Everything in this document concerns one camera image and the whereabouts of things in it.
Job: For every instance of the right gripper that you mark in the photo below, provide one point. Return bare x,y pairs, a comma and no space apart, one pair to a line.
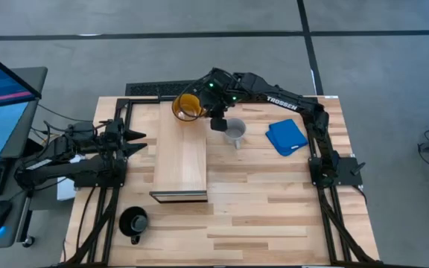
220,91

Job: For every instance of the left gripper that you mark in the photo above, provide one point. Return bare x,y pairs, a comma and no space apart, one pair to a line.
114,139

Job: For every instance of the amber yellow mug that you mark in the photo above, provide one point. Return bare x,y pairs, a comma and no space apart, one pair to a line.
186,108

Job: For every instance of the white patterned mug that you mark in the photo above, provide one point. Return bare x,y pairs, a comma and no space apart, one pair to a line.
235,129

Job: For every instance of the black mug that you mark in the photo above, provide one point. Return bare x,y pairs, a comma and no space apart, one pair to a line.
132,223

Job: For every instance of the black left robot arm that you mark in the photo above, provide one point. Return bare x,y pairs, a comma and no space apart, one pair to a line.
69,171

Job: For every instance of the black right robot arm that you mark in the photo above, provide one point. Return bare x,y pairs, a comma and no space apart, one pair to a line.
311,111

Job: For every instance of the black floor vent grille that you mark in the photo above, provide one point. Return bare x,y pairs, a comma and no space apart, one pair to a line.
151,88

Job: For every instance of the blue folded cloth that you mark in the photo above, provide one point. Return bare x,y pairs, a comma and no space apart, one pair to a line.
286,137

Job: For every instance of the white box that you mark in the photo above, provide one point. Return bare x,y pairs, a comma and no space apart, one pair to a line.
65,190

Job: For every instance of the grey-backed computer monitor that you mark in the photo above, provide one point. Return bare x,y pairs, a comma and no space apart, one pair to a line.
21,123

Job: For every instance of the grey desk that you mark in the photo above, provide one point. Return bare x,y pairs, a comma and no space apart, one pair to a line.
13,219

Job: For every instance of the black-framed computer monitor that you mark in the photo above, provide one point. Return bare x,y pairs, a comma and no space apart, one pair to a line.
2,82

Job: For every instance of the desk caster wheel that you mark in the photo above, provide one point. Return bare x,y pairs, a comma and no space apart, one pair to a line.
28,242

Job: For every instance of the black aluminium table frame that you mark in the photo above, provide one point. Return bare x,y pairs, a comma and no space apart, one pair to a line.
326,223

